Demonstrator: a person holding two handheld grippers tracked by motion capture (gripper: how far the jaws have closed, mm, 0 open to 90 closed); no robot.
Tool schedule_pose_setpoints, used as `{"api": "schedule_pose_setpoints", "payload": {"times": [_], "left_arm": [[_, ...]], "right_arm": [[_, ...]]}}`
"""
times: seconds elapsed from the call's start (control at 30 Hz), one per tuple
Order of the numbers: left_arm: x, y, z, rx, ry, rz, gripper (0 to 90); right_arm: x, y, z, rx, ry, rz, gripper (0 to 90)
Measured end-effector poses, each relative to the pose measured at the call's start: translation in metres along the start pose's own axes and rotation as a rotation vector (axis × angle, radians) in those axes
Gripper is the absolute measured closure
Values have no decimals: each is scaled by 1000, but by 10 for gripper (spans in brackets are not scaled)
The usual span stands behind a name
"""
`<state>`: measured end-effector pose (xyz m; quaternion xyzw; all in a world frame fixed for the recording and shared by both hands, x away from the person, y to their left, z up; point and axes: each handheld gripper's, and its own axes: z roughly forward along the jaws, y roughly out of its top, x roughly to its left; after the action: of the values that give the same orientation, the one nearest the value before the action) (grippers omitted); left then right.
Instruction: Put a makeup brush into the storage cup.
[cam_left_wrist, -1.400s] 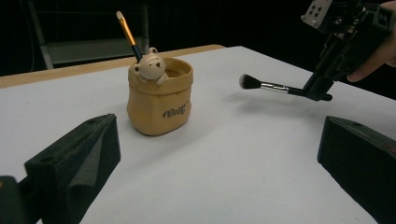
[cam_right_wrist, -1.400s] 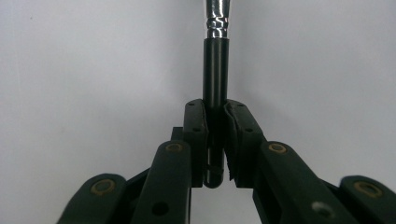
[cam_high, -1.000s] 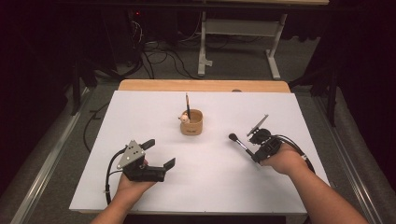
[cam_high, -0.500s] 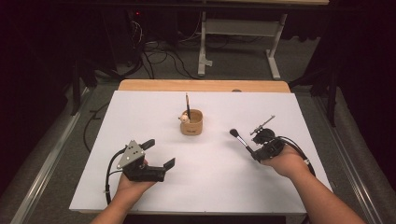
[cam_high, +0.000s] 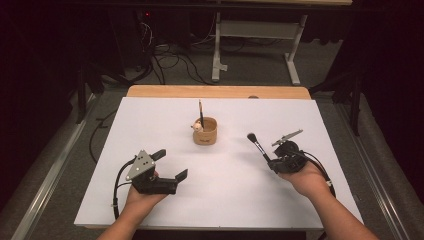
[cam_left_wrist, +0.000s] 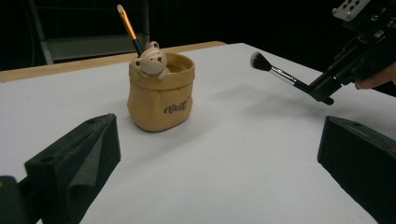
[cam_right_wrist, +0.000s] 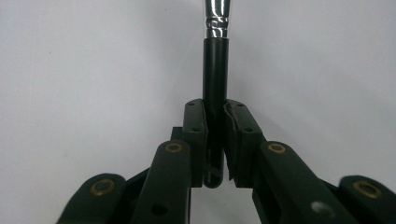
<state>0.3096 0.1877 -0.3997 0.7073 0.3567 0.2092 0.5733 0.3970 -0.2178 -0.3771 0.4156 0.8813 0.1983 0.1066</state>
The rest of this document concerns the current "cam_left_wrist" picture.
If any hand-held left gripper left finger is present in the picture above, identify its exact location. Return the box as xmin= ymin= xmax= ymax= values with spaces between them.
xmin=24 ymin=113 xmax=121 ymax=224

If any tan bear pen holder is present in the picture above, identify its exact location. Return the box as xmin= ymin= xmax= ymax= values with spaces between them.
xmin=126 ymin=40 xmax=196 ymax=133

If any white metal frame desk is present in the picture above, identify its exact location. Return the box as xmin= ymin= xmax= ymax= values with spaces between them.
xmin=27 ymin=0 xmax=150 ymax=64

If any large white board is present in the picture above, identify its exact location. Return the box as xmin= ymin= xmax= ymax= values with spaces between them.
xmin=0 ymin=42 xmax=396 ymax=224

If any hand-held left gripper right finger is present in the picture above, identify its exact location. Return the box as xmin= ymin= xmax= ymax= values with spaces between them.
xmin=317 ymin=115 xmax=396 ymax=224

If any black fluffy makeup brush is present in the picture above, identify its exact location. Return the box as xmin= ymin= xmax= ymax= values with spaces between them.
xmin=249 ymin=51 xmax=335 ymax=106

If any thin gold black makeup brush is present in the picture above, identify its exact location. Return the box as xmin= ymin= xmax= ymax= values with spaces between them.
xmin=117 ymin=4 xmax=145 ymax=58

